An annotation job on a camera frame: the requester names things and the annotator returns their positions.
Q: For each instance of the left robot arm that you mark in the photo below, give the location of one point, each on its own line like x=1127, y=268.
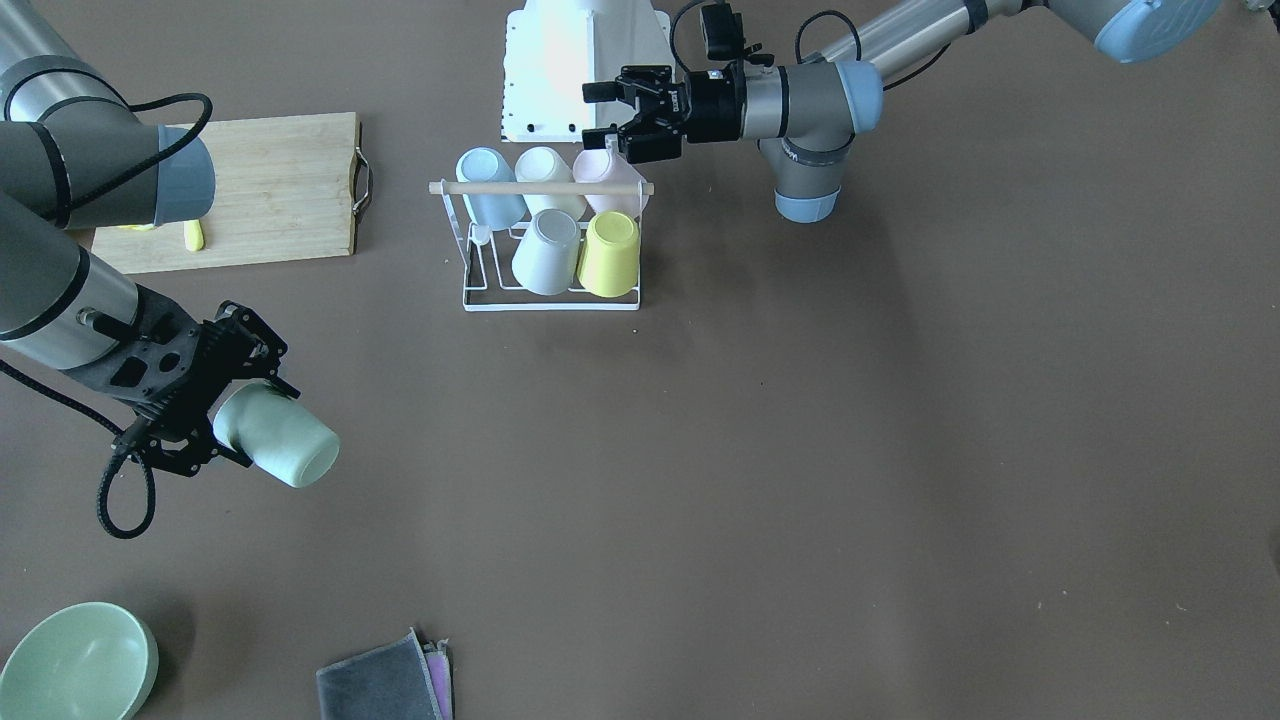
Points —
x=804, y=116

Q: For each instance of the white plastic cup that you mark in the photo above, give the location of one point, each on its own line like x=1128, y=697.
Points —
x=542, y=165

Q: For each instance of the grey folded cloth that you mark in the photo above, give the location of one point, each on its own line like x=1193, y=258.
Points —
x=408, y=679

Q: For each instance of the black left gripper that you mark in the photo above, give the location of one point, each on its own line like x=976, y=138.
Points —
x=714, y=105

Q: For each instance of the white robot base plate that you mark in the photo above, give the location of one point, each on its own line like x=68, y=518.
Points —
x=554, y=48

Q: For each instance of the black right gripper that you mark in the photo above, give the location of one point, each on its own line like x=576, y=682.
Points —
x=243, y=342

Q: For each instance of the yellow plastic cup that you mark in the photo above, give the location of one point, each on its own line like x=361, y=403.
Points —
x=609, y=264

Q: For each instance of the white wire cup rack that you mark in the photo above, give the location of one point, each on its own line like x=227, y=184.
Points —
x=488, y=215

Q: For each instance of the pink plastic cup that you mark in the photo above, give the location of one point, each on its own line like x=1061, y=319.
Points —
x=606, y=166

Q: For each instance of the wooden cutting board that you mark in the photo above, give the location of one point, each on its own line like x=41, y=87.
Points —
x=285, y=190

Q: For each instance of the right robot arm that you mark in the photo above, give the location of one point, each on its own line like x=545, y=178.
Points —
x=76, y=157

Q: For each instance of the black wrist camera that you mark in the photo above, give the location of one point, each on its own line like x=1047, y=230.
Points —
x=721, y=28

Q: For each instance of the green bowl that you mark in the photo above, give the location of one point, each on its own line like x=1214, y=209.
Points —
x=94, y=660

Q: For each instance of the grey plastic cup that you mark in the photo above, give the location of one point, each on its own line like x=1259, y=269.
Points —
x=546, y=256

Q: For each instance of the yellow plastic knife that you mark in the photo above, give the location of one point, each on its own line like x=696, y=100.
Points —
x=193, y=236

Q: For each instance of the green plastic cup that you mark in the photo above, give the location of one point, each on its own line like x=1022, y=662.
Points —
x=281, y=436

